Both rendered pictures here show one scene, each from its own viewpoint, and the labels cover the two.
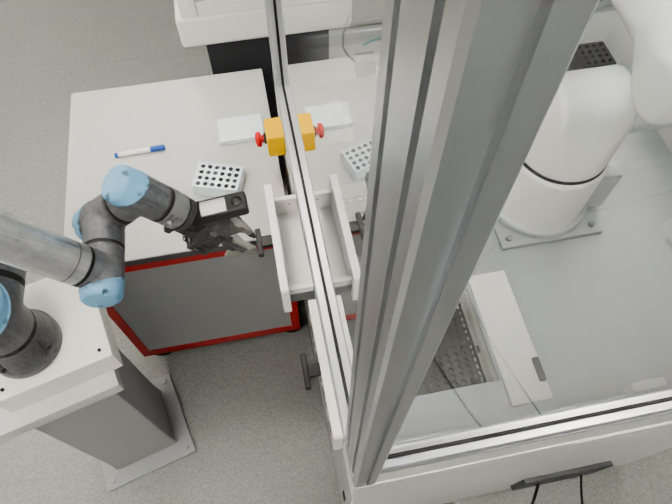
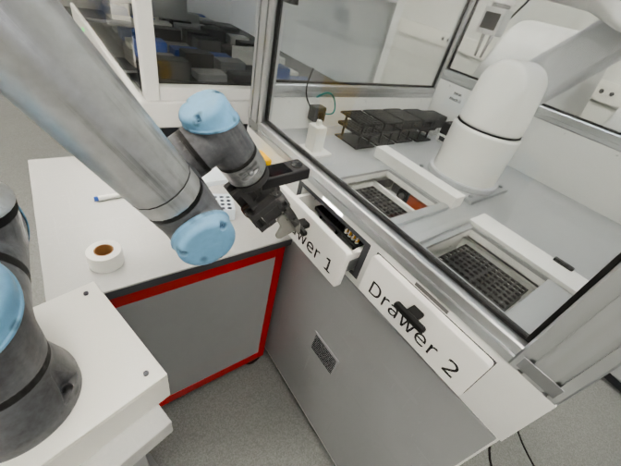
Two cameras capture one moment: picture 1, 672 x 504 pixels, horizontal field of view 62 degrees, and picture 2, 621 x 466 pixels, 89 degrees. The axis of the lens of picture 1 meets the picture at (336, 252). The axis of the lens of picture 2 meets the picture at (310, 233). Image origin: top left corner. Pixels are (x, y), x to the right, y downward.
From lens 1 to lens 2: 0.80 m
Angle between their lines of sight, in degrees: 30
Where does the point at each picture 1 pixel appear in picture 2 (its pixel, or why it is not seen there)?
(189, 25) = (152, 107)
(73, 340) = (101, 372)
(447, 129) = not seen: outside the picture
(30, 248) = (135, 113)
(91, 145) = (62, 194)
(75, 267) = (186, 179)
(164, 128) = not seen: hidden behind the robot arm
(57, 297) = (60, 324)
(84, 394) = (122, 454)
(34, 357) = (46, 406)
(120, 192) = (217, 108)
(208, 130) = not seen: hidden behind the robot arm
